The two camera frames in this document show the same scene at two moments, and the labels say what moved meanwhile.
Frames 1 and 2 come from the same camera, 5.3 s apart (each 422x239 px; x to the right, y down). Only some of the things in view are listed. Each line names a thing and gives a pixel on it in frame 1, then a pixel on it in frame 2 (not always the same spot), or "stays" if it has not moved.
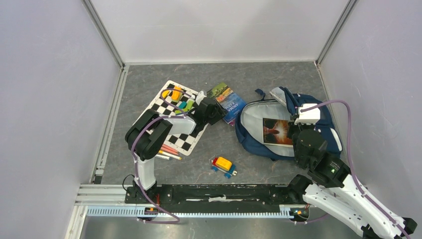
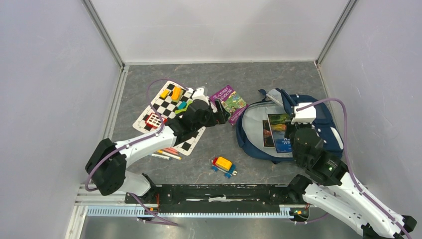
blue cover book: (225, 96) → (278, 122)
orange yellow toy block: (176, 95) stays
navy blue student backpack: (249, 124) stays
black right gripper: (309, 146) stays
